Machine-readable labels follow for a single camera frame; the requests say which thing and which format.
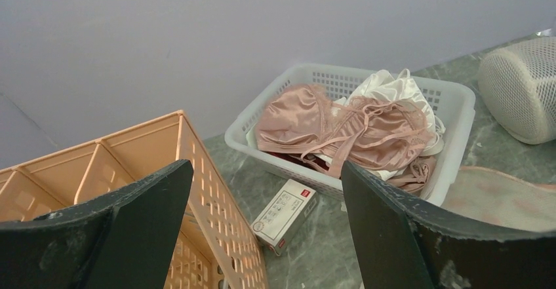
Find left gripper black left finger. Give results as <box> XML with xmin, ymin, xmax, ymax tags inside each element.
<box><xmin>1</xmin><ymin>159</ymin><xmax>193</xmax><ymax>288</ymax></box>

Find pink beige bra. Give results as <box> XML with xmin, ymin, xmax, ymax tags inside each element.
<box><xmin>387</xmin><ymin>156</ymin><xmax>437</xmax><ymax>195</ymax></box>

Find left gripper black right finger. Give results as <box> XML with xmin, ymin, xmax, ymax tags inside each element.
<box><xmin>341</xmin><ymin>162</ymin><xmax>555</xmax><ymax>288</ymax></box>

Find red velvet garment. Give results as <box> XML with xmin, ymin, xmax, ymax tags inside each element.
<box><xmin>266</xmin><ymin>151</ymin><xmax>330</xmax><ymax>174</ymax></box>

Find small white red box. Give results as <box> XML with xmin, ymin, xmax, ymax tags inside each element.
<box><xmin>250</xmin><ymin>179</ymin><xmax>319</xmax><ymax>256</ymax></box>

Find white satin garment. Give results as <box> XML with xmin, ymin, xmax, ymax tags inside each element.
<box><xmin>331</xmin><ymin>69</ymin><xmax>445</xmax><ymax>157</ymax></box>

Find floral mesh laundry bag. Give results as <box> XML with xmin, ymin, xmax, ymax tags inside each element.
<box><xmin>441</xmin><ymin>166</ymin><xmax>555</xmax><ymax>232</ymax></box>

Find orange plastic file organizer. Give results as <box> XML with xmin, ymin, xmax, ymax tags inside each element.
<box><xmin>1</xmin><ymin>111</ymin><xmax>268</xmax><ymax>288</ymax></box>

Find white plastic laundry basket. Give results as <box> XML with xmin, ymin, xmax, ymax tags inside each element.
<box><xmin>224</xmin><ymin>64</ymin><xmax>475</xmax><ymax>206</ymax></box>

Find cylindrical white mesh laundry bag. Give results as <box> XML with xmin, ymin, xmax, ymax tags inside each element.
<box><xmin>478</xmin><ymin>37</ymin><xmax>555</xmax><ymax>145</ymax></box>

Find pink satin bra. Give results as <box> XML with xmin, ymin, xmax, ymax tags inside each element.
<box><xmin>254</xmin><ymin>84</ymin><xmax>433</xmax><ymax>178</ymax></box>

